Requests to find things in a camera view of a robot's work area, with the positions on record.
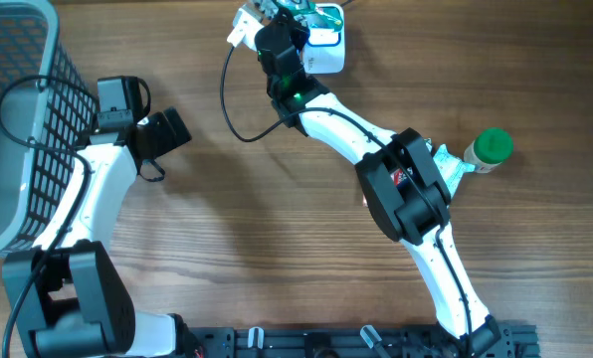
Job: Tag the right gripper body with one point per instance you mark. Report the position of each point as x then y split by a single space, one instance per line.
297 38

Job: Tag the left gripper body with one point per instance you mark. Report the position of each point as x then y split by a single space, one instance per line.
163 135

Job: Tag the green white gloves package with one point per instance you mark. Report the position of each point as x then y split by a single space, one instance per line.
312 15

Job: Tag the teal wet wipes pack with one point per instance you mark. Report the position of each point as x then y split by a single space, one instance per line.
451 167

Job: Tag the red coffee stick sachet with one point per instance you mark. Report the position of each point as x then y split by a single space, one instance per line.
402 177

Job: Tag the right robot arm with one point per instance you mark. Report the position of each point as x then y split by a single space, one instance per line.
406 194

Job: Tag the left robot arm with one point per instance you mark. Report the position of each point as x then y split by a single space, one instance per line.
67 299

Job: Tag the white barcode scanner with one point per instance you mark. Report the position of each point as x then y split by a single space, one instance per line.
324 51

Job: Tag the grey plastic mesh basket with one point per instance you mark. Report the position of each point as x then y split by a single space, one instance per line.
42 110

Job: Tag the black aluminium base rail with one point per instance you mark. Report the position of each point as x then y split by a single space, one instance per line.
422 341

